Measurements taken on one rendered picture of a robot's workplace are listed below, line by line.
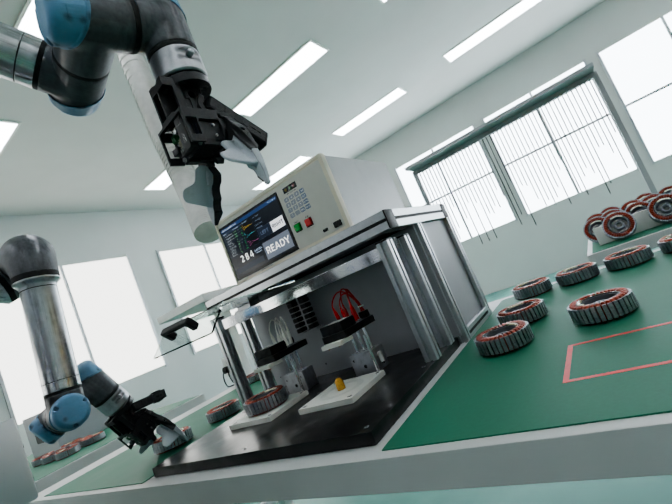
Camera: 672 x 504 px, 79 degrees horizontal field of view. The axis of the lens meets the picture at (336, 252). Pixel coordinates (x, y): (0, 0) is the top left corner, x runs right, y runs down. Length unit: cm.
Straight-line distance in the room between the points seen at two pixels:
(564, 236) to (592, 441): 668
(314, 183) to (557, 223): 630
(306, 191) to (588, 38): 663
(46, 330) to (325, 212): 69
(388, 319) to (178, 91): 76
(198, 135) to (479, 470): 55
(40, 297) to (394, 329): 86
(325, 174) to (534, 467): 74
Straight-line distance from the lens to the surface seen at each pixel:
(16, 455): 60
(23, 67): 78
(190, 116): 61
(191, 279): 681
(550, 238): 719
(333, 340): 98
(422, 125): 768
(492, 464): 57
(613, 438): 53
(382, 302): 112
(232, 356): 130
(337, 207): 101
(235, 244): 124
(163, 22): 71
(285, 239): 111
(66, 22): 67
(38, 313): 115
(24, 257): 118
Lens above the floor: 98
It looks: 6 degrees up
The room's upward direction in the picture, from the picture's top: 23 degrees counter-clockwise
